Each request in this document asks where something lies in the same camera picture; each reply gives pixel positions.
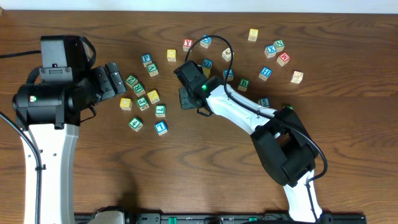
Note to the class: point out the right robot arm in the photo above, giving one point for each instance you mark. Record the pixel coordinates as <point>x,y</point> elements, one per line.
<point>285,150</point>

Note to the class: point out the blue D block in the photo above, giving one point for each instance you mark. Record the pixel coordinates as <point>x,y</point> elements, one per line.
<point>207,63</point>

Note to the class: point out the blue p block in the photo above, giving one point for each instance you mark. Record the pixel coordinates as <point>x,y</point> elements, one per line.
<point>228,74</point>
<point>146,59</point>

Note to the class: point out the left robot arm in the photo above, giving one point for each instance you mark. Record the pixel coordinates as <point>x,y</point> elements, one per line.
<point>48,108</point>

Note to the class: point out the green Z block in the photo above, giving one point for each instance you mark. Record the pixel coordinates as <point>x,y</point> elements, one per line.
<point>131,80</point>

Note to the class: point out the red Y block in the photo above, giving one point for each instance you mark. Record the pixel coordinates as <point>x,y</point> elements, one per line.
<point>187,43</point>

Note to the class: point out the green V block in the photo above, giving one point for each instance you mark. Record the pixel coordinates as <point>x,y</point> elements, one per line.
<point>152,69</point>

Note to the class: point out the green J block left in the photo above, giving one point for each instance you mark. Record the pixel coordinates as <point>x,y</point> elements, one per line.
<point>142,103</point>

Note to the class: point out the green N block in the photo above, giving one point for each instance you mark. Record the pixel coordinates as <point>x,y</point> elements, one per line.
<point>279,45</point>

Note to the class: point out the blue P block centre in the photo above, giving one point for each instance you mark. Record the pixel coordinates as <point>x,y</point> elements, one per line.
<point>228,74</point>

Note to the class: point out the blue H block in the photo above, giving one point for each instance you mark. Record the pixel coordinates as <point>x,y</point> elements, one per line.
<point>265,73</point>

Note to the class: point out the blue C block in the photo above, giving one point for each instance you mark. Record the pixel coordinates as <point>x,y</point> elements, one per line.
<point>206,41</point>

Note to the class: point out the blue X block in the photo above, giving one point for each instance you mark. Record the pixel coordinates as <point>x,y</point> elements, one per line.
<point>270,51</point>

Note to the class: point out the red M block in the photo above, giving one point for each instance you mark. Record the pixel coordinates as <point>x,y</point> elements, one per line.
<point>283,59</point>

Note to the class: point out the green B block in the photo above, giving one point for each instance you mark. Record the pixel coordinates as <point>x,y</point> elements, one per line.
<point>243,84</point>

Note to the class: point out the yellow block upper left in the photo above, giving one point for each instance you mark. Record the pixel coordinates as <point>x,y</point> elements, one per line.
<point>171,55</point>

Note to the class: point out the blue 5 block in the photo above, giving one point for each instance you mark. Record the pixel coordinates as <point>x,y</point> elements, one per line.
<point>264,102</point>

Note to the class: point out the yellow block top right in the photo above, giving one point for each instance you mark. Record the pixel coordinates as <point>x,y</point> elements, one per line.
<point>253,34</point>

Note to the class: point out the plain picture block right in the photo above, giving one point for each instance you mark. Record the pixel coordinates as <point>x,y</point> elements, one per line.
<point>297,77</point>

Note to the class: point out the blue L block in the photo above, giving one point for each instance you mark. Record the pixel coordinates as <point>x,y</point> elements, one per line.
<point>161,128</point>

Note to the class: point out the yellow block centre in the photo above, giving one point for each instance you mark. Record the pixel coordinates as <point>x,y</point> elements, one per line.
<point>206,71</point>

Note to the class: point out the yellow block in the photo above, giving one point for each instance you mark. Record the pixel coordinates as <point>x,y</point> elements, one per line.
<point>153,96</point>
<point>126,104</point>
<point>206,71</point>
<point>171,55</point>
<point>253,34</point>

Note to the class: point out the green R block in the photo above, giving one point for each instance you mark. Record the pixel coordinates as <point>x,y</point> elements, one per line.
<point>138,89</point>

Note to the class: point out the plain picture block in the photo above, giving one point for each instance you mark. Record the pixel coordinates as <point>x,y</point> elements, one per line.
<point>227,54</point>
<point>297,77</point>

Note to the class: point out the yellow block middle left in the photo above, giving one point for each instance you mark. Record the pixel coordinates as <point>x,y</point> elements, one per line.
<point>153,96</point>

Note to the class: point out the plain picture block centre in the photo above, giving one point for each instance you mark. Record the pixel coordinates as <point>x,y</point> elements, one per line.
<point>227,54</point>

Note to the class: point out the green L block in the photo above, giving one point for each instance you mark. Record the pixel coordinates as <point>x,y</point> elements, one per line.
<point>160,111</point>

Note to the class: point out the yellow block far left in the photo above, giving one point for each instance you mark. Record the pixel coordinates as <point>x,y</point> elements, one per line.
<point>126,104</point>

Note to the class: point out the green 4 block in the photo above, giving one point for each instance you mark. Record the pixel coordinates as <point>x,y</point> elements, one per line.
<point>135,124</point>

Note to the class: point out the blue P block left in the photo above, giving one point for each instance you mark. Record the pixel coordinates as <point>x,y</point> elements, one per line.
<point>146,59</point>

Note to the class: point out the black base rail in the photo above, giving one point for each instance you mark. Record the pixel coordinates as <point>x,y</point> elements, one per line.
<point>156,218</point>

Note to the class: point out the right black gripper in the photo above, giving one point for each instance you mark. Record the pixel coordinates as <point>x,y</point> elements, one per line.
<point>185,103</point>

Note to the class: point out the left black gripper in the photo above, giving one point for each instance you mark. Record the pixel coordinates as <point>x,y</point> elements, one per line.
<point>106,89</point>

